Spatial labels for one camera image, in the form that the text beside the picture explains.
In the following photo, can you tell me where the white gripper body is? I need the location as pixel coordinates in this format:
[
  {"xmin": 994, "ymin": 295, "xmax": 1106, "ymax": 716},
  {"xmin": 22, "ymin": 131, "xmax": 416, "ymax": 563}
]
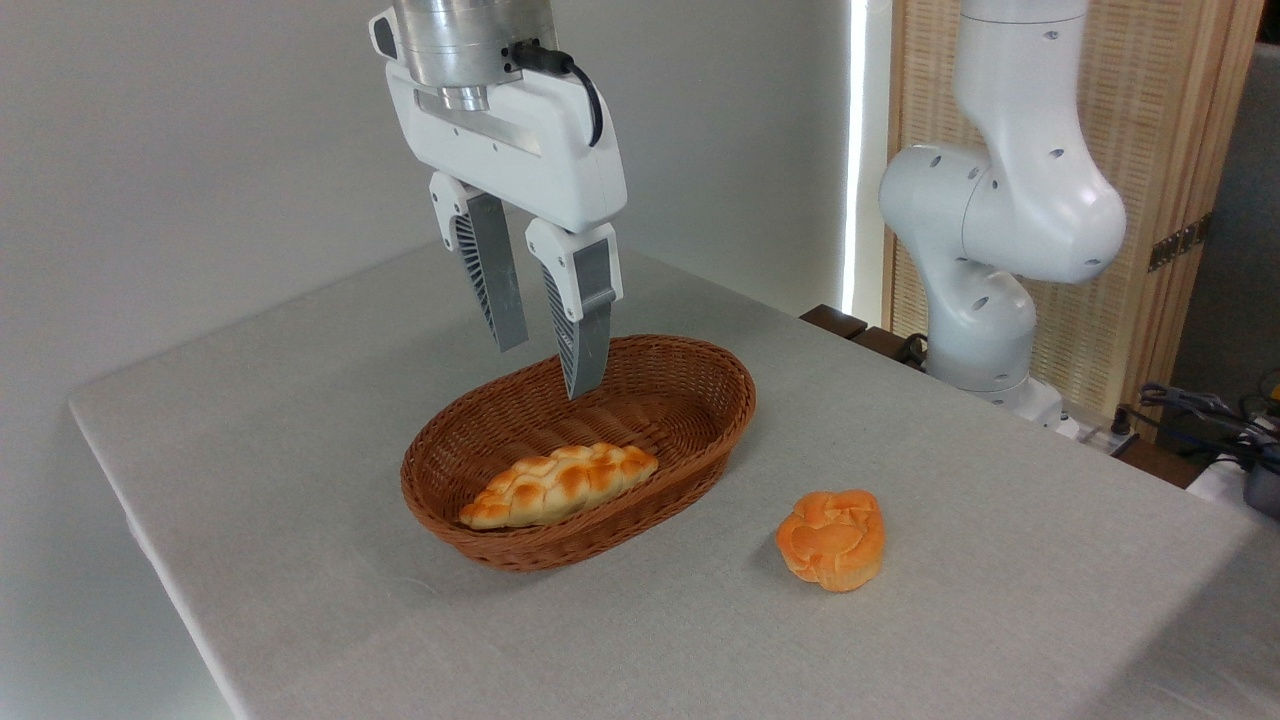
[{"xmin": 385, "ymin": 60, "xmax": 629, "ymax": 235}]

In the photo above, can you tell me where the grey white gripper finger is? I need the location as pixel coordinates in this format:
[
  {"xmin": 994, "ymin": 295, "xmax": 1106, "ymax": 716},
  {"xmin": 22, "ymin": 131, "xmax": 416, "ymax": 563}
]
[
  {"xmin": 429, "ymin": 171, "xmax": 530, "ymax": 354},
  {"xmin": 525, "ymin": 219, "xmax": 624, "ymax": 401}
]

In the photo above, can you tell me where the round orange bread bun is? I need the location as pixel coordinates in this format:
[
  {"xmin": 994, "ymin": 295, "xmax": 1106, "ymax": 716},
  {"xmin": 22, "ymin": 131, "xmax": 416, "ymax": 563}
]
[{"xmin": 776, "ymin": 490, "xmax": 887, "ymax": 593}]

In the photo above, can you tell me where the brown oval wicker basket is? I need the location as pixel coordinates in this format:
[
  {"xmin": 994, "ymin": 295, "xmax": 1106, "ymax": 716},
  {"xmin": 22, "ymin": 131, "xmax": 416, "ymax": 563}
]
[{"xmin": 400, "ymin": 334, "xmax": 758, "ymax": 573}]

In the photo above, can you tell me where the long braided bread loaf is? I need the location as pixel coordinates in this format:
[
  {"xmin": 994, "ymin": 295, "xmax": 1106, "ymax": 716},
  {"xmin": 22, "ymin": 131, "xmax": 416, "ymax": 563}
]
[{"xmin": 459, "ymin": 443, "xmax": 660, "ymax": 531}]

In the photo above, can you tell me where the dark brown wooden furniture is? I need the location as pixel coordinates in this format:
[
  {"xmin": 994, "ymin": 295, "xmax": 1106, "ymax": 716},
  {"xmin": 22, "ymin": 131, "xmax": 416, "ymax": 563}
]
[{"xmin": 800, "ymin": 304, "xmax": 933, "ymax": 373}]

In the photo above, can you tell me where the grey tablecloth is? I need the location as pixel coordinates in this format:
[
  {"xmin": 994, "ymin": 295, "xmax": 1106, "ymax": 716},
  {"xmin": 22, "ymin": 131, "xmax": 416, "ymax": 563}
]
[{"xmin": 68, "ymin": 215, "xmax": 1280, "ymax": 720}]

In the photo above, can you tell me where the white power strip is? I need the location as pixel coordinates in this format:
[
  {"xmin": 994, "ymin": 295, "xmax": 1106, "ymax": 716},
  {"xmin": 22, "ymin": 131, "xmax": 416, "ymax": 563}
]
[{"xmin": 1058, "ymin": 412, "xmax": 1143, "ymax": 457}]

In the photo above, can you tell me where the dark metal screen hinge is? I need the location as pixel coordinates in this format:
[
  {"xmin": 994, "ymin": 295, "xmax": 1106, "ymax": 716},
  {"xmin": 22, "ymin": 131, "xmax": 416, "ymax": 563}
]
[{"xmin": 1148, "ymin": 213, "xmax": 1214, "ymax": 273}]

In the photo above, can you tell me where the bamboo folding screen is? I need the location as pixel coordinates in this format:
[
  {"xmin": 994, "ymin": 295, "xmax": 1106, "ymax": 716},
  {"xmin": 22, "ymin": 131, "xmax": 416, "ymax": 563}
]
[{"xmin": 882, "ymin": 0, "xmax": 1267, "ymax": 443}]

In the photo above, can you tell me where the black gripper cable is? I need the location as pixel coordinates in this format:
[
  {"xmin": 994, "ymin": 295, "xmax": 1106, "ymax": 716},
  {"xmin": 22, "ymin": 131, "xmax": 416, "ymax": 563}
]
[{"xmin": 510, "ymin": 39, "xmax": 605, "ymax": 149}]

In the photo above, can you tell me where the bundle of dark cables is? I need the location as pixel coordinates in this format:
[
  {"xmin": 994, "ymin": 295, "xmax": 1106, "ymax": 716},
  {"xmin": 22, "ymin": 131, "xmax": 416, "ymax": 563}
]
[{"xmin": 1138, "ymin": 370, "xmax": 1280, "ymax": 473}]

